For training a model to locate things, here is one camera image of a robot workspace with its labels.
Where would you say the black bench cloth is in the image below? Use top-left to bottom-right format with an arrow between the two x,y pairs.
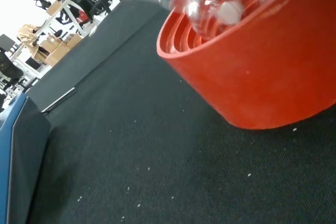
0,0 -> 336,224

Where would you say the thin steel probe rod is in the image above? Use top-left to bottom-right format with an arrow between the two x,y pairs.
41,87 -> 77,114

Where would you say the brown cardboard box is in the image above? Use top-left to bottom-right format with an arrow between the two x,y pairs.
38,33 -> 82,68

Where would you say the tan coat on chair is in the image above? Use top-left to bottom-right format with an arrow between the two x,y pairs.
16,24 -> 40,57

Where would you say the blue-base heater with steel plate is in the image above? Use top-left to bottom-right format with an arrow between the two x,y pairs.
0,93 -> 52,224

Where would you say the orange flask support ring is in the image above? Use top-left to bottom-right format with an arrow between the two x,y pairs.
156,0 -> 336,131

